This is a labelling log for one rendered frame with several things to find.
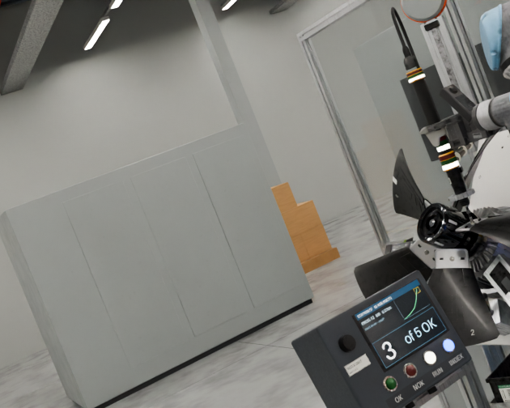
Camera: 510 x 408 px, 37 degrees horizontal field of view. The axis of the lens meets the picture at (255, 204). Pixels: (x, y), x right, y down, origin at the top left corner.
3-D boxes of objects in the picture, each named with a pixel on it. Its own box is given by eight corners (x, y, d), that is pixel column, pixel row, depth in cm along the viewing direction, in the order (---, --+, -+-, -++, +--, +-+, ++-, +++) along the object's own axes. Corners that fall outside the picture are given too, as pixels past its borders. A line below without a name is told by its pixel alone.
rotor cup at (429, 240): (441, 262, 219) (407, 248, 213) (448, 216, 223) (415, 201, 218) (478, 258, 206) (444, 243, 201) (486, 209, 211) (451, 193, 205)
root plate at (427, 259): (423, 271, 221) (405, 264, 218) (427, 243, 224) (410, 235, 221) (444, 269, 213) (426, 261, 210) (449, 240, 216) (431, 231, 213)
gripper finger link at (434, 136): (419, 152, 204) (448, 143, 197) (412, 132, 204) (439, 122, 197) (426, 149, 206) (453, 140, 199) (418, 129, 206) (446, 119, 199)
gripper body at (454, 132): (448, 150, 197) (483, 139, 187) (436, 119, 197) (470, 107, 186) (467, 141, 201) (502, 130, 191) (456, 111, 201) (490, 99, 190)
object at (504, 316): (504, 336, 210) (501, 313, 214) (521, 330, 206) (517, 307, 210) (483, 329, 207) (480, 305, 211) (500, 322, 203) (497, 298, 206)
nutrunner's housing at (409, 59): (460, 206, 207) (399, 49, 205) (473, 201, 205) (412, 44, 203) (457, 209, 203) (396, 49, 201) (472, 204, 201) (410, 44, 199)
